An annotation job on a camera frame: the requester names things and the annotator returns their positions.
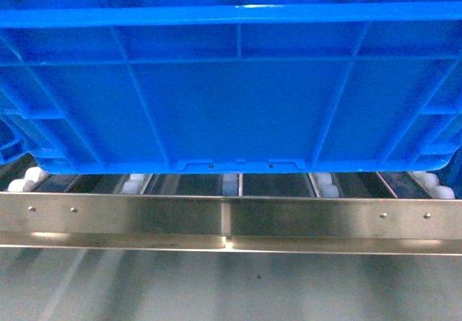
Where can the large blue plastic crate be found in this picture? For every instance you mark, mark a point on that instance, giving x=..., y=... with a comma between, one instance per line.
x=220, y=86

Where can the stainless steel roller shelf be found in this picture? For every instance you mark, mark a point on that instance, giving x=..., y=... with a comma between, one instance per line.
x=379, y=213

